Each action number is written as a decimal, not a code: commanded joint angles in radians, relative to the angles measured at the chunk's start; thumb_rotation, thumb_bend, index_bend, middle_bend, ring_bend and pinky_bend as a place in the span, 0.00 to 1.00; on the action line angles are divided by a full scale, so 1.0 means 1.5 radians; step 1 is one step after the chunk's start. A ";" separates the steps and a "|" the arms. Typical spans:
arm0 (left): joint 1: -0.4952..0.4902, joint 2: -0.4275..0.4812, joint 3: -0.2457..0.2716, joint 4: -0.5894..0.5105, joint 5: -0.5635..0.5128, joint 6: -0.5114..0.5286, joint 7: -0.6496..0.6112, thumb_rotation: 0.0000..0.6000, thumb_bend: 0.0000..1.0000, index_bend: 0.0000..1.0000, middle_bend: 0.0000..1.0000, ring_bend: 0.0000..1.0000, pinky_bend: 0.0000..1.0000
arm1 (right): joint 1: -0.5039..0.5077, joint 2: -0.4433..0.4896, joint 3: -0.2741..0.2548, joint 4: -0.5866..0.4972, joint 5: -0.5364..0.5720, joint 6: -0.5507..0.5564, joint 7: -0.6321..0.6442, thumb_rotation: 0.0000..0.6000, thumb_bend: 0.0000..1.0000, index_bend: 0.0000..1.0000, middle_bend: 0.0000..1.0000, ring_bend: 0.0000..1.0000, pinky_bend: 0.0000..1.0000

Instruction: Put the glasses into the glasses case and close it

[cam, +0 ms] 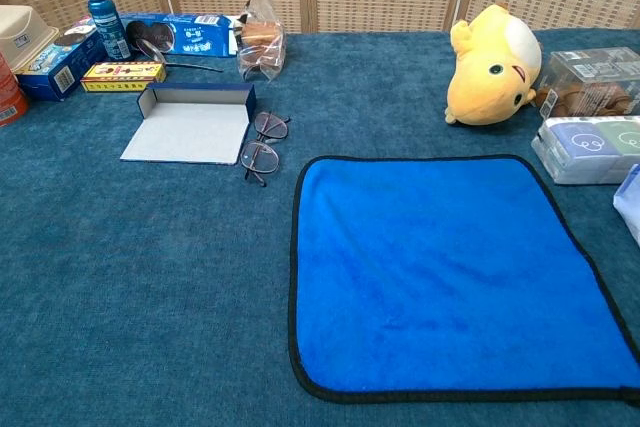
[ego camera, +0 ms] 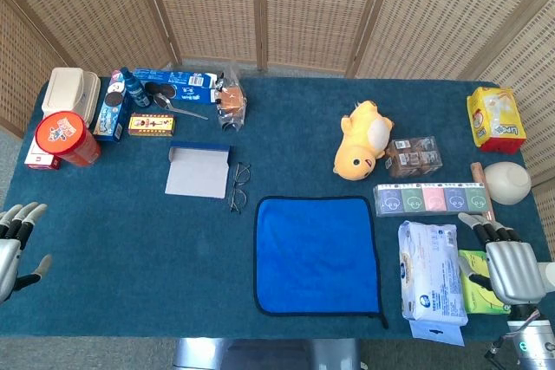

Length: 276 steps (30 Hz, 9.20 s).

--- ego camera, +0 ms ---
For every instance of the green tissue pack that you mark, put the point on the green tissue pack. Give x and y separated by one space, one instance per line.
472 300

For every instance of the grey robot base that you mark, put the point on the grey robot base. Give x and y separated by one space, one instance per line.
260 355

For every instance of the woven wooden folding screen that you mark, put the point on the woven wooden folding screen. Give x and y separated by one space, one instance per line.
303 6

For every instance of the clear bag of bread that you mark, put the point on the clear bag of bread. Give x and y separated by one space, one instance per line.
232 99

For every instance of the yellow and red small box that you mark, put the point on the yellow and red small box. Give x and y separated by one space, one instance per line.
152 125

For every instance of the clear box of brown pastries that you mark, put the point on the clear box of brown pastries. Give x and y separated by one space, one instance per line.
414 157

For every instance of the black eyeglasses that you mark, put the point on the black eyeglasses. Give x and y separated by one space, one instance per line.
238 199

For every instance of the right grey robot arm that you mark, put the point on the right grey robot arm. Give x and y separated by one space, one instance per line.
533 339

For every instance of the multi-colour tissue packet row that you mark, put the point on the multi-colour tissue packet row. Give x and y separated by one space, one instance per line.
433 199

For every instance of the wooden rolling pin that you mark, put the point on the wooden rolling pin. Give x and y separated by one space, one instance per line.
477 172

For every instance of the beige plastic lunch box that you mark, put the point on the beige plastic lunch box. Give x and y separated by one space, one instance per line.
65 88

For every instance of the blue cloth with black edge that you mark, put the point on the blue cloth with black edge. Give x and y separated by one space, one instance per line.
316 253

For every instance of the blue glasses case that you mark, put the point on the blue glasses case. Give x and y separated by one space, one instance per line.
197 175

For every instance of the orange-red round can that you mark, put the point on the orange-red round can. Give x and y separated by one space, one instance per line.
60 132

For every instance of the blue cookie box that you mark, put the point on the blue cookie box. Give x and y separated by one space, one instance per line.
110 121

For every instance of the metal spoon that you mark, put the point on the metal spoon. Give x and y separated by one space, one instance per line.
162 100

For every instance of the long blue cookie package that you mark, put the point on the long blue cookie package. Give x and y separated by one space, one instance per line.
191 88

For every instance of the cream bowl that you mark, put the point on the cream bowl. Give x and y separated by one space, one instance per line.
507 183

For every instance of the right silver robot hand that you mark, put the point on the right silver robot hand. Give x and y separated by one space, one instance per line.
516 270

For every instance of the red and white small box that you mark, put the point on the red and white small box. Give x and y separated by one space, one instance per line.
39 161

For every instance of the yellow plush toy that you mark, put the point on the yellow plush toy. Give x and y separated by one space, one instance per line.
362 144

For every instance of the teal table cover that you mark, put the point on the teal table cover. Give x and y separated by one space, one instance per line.
173 257

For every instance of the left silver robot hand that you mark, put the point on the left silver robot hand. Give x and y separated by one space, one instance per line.
11 253

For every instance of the white wet wipes pack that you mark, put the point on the white wet wipes pack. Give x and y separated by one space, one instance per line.
429 270

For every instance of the blue spray bottle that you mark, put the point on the blue spray bottle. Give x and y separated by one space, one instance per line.
136 92

